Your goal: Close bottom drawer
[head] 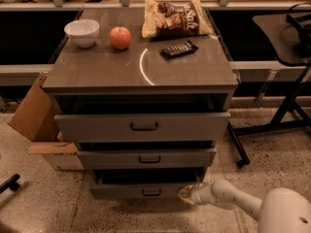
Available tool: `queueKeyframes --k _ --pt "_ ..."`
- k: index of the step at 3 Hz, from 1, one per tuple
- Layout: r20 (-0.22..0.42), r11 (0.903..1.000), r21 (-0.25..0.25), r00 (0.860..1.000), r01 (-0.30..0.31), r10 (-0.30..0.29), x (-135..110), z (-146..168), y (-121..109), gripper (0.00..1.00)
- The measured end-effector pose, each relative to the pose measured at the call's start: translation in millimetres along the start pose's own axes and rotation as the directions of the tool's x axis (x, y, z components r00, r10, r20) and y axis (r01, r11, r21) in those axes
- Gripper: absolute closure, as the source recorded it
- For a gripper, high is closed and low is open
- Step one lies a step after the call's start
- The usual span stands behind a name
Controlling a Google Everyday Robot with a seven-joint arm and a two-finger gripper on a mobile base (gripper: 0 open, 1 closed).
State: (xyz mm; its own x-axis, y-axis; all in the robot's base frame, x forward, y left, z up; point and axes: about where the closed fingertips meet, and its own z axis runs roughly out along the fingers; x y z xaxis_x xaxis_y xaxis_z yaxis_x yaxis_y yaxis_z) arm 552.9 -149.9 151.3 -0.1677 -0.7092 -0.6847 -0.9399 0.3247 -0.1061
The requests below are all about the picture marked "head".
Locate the brown cardboard box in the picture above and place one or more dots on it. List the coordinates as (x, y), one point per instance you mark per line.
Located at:
(33, 120)

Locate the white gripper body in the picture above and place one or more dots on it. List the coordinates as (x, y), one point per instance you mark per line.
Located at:
(198, 193)

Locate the white bowl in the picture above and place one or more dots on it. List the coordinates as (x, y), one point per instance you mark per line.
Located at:
(82, 32)

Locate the red apple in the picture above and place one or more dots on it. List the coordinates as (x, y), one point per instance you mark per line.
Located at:
(120, 38)

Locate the grey drawer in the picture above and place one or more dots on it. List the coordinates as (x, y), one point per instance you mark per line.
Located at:
(146, 159)
(142, 127)
(144, 183)

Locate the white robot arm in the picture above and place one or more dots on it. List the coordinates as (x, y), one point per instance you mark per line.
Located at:
(281, 210)

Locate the black chocolate bar wrapper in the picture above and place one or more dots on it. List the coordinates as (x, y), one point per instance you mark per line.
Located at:
(185, 48)

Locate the grey drawer cabinet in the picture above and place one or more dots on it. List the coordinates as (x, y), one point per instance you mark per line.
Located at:
(102, 80)

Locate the yellow brown snack bag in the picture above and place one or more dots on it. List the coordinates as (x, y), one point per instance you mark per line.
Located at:
(166, 19)

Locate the black chair caster leg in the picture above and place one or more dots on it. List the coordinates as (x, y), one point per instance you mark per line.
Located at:
(11, 183)

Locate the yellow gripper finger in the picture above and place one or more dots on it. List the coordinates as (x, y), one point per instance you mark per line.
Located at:
(185, 194)

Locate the grey middle drawer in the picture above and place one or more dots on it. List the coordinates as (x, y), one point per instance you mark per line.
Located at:
(146, 159)

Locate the grey bottom drawer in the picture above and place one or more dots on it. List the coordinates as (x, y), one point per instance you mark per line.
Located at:
(144, 183)

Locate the grey top drawer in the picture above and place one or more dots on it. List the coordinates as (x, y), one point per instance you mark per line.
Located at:
(142, 127)

